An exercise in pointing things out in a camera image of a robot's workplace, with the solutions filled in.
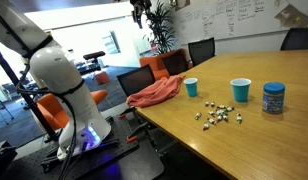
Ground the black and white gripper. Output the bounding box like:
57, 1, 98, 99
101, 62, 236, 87
130, 0, 152, 29

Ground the blue jar lid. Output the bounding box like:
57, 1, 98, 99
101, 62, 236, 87
263, 82, 285, 94

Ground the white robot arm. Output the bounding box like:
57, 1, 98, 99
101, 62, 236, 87
0, 0, 111, 160

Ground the blue labelled jar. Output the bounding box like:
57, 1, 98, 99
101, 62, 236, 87
262, 92, 284, 114

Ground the potted green plant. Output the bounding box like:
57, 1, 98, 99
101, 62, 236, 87
147, 0, 175, 54

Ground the orange armchair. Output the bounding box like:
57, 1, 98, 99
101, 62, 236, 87
139, 48, 194, 81

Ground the black office chair near cloth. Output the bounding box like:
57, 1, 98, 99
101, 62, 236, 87
117, 65, 155, 96

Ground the orange cloth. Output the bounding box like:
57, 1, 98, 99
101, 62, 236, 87
126, 75, 185, 108

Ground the small blue plastic cup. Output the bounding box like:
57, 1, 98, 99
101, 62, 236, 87
184, 78, 197, 97

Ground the orange clamp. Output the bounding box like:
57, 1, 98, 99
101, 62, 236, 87
126, 122, 148, 143

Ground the large blue plastic cup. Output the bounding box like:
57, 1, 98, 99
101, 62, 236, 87
230, 78, 251, 102

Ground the orange chair behind robot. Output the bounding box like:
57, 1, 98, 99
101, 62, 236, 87
36, 89, 109, 131

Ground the pile of wrapped candies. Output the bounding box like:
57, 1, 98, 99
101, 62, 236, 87
203, 101, 235, 130

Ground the black robot mounting board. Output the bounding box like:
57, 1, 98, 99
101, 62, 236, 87
0, 117, 164, 180

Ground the black chair far right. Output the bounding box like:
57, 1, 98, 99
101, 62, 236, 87
280, 28, 308, 51

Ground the black chair at wall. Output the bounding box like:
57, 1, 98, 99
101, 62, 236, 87
188, 38, 215, 66

